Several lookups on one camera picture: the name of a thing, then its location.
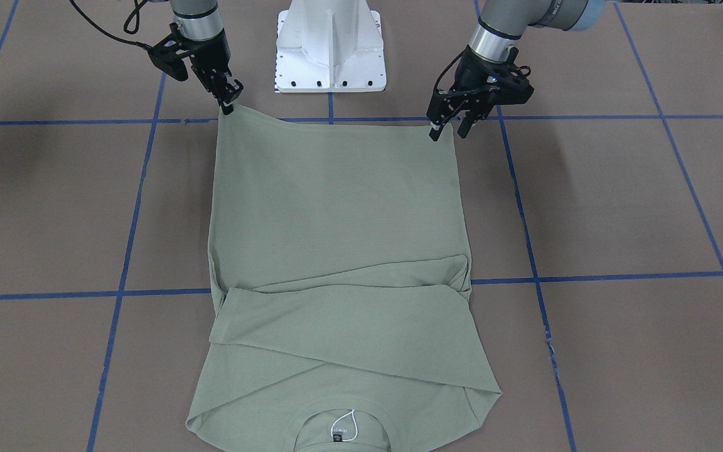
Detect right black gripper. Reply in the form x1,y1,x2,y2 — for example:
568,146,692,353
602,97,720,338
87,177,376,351
190,29,244,116

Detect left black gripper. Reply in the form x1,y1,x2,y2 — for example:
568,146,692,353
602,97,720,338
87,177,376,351
426,45,513,141

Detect olive green long-sleeve shirt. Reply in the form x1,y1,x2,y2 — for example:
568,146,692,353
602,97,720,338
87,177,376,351
185,105,501,451

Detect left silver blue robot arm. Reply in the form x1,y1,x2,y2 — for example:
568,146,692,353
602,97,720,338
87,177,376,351
426,1,605,141

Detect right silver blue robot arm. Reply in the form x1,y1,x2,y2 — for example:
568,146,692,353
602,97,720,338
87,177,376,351
170,1,244,116

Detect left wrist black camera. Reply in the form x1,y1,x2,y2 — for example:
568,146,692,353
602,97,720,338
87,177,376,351
491,61,534,105

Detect wrist black camera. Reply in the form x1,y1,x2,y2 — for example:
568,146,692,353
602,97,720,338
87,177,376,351
147,22,192,81
491,61,534,105

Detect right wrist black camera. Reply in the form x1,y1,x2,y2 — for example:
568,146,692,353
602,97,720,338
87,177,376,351
147,22,192,81

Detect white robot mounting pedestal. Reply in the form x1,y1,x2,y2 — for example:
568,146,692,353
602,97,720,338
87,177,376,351
274,1,387,94

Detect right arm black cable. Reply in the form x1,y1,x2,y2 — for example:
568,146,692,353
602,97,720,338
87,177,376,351
70,0,161,51

